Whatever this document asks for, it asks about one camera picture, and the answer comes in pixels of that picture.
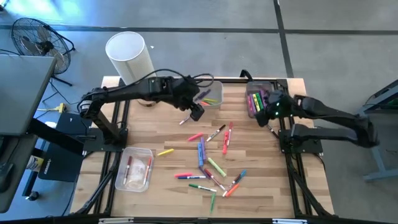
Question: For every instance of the yellow power plug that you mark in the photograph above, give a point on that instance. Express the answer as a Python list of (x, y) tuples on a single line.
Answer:
[(61, 108)]

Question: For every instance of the black dry-erase marker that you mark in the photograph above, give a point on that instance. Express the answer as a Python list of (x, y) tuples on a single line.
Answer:
[(273, 131)]

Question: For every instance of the black computer case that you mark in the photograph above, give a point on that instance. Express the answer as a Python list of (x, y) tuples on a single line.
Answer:
[(62, 165)]

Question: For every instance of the white purple-capped thin marker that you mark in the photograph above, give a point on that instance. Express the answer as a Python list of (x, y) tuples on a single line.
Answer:
[(185, 120)]

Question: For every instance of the white shade table lamp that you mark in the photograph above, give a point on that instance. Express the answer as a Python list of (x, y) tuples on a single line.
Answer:
[(127, 53)]

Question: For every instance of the green dry-erase marker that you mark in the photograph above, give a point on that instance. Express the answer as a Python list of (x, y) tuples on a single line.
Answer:
[(202, 187)]

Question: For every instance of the brown white dry-erase marker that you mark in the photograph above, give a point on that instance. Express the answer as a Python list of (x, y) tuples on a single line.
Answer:
[(231, 186)]

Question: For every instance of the pale green Sharpie highlighter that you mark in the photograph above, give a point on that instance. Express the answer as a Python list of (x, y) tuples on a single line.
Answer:
[(217, 167)]

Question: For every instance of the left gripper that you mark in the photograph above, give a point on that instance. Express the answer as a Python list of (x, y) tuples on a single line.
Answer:
[(188, 93)]

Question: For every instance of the black floor fan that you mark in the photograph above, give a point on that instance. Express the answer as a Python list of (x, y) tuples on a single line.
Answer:
[(43, 46)]

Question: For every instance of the grey translucent plastic bin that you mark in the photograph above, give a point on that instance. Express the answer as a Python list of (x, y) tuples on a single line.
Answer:
[(253, 88)]

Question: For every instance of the white plastic bin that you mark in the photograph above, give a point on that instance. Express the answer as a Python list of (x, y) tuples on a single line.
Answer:
[(217, 90)]

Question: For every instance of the large pink highlighter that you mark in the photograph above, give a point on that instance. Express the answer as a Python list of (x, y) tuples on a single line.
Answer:
[(250, 105)]

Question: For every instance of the yellow pen highlighter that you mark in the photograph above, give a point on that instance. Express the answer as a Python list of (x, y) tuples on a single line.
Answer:
[(165, 152)]

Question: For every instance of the orange marker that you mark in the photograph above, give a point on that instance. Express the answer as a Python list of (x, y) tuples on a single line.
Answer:
[(205, 103)]

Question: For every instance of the translucent green pen highlighter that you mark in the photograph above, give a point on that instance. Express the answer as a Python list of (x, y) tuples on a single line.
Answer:
[(212, 202)]

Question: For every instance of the blue dry-erase marker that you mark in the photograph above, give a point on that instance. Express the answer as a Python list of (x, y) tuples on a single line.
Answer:
[(192, 177)]

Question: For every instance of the orange highlighter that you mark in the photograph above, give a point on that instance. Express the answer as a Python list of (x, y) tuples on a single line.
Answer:
[(232, 189)]

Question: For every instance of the yellow Sharpie highlighter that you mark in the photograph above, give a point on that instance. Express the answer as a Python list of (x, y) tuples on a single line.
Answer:
[(255, 102)]

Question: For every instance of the black desk leg beam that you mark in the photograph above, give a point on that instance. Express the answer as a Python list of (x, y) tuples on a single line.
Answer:
[(53, 137)]

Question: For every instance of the purple pen highlighter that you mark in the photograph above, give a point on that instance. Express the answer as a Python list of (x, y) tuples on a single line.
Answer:
[(205, 94), (199, 98)]

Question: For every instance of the black aluminium table frame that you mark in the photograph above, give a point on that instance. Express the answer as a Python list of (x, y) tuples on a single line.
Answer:
[(186, 219)]

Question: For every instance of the large office desk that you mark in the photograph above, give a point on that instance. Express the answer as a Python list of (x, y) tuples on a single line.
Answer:
[(21, 93)]

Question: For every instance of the red dry-erase marker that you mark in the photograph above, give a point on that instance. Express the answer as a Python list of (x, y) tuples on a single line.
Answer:
[(230, 132), (215, 180)]

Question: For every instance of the white marker black print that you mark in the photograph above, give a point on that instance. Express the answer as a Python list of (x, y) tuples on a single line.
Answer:
[(216, 133)]

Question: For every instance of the blue highlighter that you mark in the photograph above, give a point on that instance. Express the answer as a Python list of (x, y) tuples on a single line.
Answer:
[(200, 155)]

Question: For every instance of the black caster wheel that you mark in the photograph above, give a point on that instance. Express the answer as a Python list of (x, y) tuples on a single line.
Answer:
[(32, 196)]

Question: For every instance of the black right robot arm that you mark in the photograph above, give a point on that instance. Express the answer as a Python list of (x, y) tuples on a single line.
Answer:
[(335, 113)]

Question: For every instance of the clear shallow plastic bin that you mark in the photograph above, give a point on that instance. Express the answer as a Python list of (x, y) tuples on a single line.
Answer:
[(136, 174)]

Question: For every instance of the teal marker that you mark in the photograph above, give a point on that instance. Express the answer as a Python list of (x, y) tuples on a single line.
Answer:
[(241, 175)]

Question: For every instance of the grey desk frame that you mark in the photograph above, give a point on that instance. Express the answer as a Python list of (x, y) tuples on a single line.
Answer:
[(377, 155)]

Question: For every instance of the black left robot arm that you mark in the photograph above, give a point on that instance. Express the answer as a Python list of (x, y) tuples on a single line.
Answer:
[(133, 90)]

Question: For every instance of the silver bracket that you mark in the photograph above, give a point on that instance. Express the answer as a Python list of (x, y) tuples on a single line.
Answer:
[(289, 221), (115, 221)]

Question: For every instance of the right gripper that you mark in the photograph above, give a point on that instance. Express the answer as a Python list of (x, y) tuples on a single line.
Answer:
[(281, 104)]

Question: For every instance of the white yellow bottle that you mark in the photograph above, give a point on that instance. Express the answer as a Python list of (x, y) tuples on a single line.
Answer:
[(35, 163)]

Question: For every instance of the black flat box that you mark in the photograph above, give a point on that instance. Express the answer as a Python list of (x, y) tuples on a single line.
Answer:
[(74, 124)]

